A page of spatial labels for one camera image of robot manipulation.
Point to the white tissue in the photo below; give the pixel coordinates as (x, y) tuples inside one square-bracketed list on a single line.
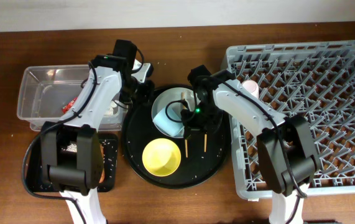
[(112, 109)]

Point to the grey round plate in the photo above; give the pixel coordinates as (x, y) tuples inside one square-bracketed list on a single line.
[(169, 95)]

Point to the clear plastic waste bin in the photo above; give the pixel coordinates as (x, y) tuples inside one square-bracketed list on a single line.
[(46, 89)]

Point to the red strawberry cake wrapper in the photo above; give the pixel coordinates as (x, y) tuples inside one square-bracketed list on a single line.
[(69, 105)]

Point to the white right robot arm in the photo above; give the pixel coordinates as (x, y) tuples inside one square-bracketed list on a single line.
[(288, 159)]

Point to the light blue plastic cup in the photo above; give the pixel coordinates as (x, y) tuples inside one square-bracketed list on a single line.
[(169, 123)]

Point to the grey dishwasher rack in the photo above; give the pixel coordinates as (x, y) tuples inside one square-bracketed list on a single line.
[(315, 80)]

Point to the black round tray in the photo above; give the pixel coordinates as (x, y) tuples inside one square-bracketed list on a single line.
[(138, 130)]

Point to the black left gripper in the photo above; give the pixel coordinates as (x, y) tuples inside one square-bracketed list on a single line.
[(146, 98)]

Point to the food scraps and rice pile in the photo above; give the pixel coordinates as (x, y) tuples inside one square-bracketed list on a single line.
[(69, 147)]

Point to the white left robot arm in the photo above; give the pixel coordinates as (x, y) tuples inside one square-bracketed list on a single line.
[(72, 159)]

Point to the pink plastic cup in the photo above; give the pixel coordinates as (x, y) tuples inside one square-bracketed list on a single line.
[(252, 87)]

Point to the black rectangular tray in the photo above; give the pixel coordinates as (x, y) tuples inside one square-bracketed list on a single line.
[(109, 143)]

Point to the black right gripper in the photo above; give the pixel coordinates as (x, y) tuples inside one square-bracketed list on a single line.
[(193, 126)]

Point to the wooden chopstick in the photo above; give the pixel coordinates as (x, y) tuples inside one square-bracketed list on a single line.
[(184, 107), (205, 142)]

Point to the yellow bowl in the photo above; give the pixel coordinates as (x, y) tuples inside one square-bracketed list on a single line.
[(161, 157)]

